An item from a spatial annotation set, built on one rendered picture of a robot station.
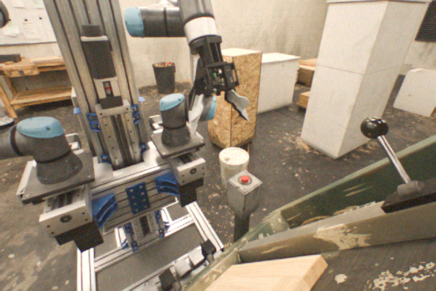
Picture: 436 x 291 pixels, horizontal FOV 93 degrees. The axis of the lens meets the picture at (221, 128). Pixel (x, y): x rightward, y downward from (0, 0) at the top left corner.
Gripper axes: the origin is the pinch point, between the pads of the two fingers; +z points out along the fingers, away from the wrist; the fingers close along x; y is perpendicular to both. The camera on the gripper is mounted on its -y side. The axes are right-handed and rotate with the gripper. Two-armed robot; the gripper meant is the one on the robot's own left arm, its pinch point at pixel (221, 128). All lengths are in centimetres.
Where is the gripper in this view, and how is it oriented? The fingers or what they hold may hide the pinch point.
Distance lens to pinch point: 51.0
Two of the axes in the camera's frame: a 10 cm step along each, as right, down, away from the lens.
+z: 2.4, 9.7, 0.6
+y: 4.4, -0.5, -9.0
